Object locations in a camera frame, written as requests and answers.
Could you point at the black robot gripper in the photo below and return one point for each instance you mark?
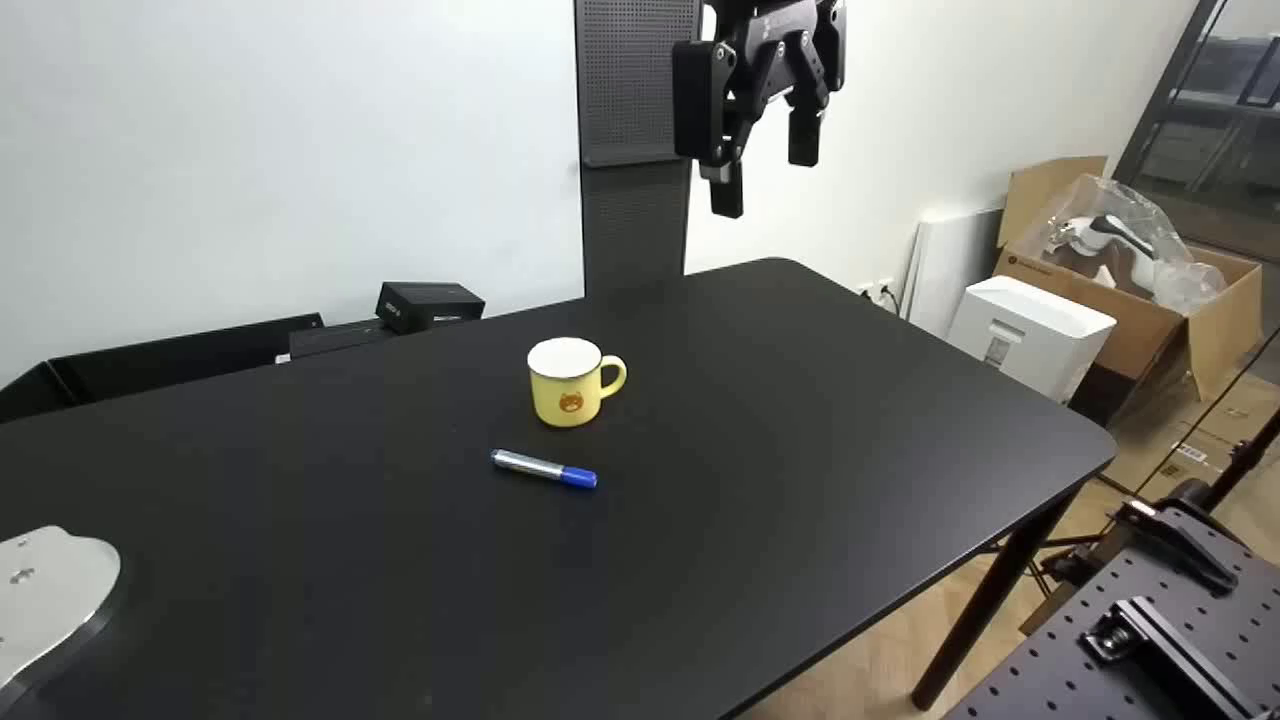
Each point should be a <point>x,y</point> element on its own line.
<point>781,41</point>

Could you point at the blue capped grey marker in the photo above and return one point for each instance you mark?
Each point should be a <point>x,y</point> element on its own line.
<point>547,469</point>

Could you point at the yellow mug with white inside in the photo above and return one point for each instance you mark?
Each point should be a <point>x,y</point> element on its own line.
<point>571,380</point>

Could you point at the black vertical column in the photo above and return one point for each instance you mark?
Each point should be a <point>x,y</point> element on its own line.
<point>634,203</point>

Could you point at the white flat panel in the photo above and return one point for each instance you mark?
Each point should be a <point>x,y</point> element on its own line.
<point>948,260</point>

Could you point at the white square box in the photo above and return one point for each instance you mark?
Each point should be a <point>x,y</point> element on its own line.
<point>1030,333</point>

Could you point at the small black box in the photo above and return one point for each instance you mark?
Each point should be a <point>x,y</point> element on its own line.
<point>426,306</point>

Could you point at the clear plastic bag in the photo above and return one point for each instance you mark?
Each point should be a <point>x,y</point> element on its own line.
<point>1133,241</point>

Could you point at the brown cardboard box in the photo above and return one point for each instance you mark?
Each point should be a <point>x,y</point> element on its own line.
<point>1207,326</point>

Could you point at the black table leg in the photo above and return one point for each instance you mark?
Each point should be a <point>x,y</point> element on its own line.
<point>993,594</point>

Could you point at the black perforated breadboard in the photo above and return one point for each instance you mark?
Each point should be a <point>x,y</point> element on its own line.
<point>1175,624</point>

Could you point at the long low black panel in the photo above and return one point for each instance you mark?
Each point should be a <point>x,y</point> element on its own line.
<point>160,358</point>

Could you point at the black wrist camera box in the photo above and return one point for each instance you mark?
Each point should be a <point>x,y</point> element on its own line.
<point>696,98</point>

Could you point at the white wall socket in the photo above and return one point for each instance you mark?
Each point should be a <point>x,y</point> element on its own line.
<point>883,292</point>

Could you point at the dark glass door frame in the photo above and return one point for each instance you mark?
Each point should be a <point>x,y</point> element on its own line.
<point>1220,93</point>

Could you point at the black clamp bracket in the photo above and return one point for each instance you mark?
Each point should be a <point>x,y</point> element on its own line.
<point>1164,647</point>

